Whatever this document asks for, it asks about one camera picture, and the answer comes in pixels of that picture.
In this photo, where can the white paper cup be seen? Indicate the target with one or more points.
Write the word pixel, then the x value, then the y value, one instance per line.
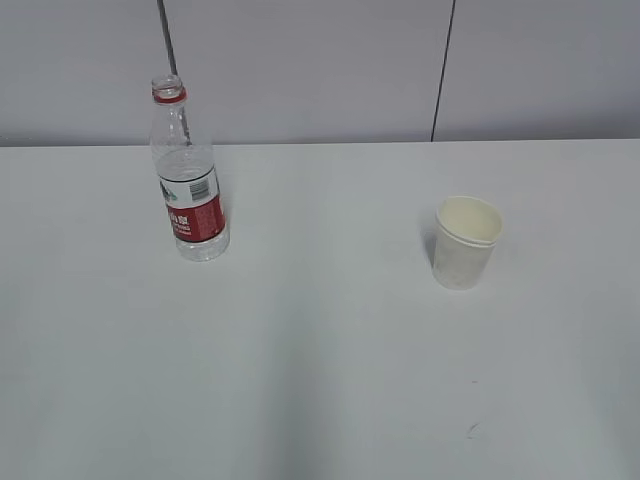
pixel 467 230

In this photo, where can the clear water bottle red label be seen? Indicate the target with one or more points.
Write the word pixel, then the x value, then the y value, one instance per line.
pixel 187 175

